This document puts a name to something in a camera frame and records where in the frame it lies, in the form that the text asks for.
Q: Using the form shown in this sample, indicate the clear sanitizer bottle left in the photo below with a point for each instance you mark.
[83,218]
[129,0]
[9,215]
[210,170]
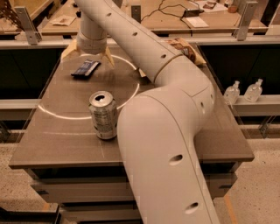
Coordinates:
[232,93]

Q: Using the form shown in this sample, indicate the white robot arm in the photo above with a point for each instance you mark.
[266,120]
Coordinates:
[156,128]

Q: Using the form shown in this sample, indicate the silver 7up soda can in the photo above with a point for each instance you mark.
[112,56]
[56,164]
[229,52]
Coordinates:
[102,107]

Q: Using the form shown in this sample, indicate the grey drawer cabinet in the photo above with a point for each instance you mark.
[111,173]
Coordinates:
[88,195]

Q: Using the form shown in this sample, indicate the middle metal bracket post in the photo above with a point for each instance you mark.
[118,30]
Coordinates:
[136,12]

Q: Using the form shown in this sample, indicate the black power adapter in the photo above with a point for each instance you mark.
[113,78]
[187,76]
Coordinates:
[192,13]

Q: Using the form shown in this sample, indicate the small dark snack packet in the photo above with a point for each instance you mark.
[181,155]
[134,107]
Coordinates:
[209,5]

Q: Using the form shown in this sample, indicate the white paper card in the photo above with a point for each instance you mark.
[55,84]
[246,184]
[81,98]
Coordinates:
[197,22]

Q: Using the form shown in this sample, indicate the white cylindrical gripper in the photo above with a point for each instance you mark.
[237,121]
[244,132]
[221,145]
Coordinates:
[92,46]

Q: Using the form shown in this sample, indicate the brown and cream chip bag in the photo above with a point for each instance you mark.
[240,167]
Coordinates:
[177,47]

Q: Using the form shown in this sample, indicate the clear sanitizer bottle right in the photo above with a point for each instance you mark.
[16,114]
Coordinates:
[254,91]

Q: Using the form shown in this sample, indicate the blue rxbar blueberry wrapper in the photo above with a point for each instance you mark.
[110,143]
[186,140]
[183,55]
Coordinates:
[86,69]

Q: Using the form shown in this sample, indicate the tan paper packet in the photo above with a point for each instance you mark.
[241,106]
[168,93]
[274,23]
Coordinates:
[63,20]

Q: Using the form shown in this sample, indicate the clear sanitizer bottle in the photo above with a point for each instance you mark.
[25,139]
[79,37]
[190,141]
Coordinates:
[254,91]
[232,93]

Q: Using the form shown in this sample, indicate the left metal bracket post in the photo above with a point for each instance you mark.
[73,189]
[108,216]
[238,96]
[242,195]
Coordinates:
[32,34]

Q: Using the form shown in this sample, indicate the right metal bracket post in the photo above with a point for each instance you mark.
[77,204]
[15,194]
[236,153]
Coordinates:
[249,10]

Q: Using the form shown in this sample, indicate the metal bracket post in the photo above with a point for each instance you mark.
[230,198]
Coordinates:
[32,34]
[249,10]
[136,12]

